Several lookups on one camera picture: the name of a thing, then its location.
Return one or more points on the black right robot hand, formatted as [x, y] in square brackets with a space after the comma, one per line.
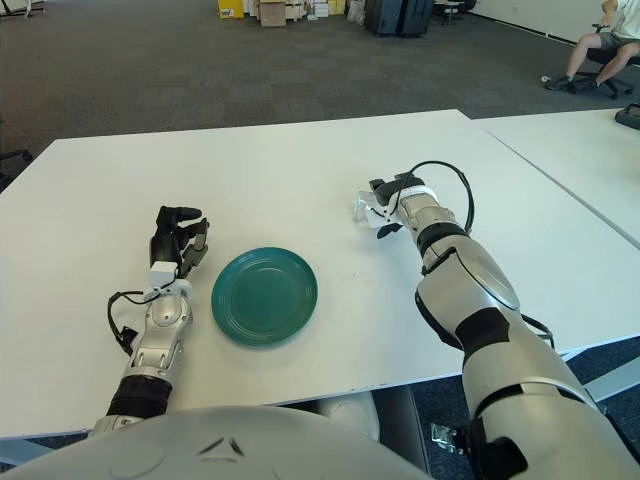
[387, 192]

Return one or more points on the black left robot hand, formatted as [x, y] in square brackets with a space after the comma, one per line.
[165, 240]

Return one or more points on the clear plastic water bottle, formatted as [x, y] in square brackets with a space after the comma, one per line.
[361, 207]

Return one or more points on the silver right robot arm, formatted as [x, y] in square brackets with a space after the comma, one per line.
[480, 280]

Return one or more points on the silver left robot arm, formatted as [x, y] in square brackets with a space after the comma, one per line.
[167, 312]

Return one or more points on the green round plate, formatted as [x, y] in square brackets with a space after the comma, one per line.
[265, 300]

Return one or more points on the black empty office chair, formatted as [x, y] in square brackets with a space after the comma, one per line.
[12, 156]

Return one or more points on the black suitcase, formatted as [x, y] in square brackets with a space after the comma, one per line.
[415, 17]

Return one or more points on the black cabinet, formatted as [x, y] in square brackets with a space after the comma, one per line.
[382, 15]

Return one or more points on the white plastic bag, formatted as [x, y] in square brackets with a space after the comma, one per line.
[356, 12]

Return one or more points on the stack of white boxes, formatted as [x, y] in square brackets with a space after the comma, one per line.
[320, 7]

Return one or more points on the brown cardboard box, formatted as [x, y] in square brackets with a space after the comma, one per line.
[272, 15]

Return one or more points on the grey robot torso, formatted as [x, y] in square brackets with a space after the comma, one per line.
[200, 450]

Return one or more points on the seated person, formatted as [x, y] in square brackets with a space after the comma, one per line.
[577, 52]

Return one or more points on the yellow cardboard box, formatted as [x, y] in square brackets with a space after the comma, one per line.
[230, 9]

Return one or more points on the black device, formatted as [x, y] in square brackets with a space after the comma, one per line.
[629, 116]

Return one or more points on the black occupied office chair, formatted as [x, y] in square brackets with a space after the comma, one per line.
[600, 54]

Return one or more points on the distant desk frame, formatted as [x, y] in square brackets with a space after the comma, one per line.
[27, 9]

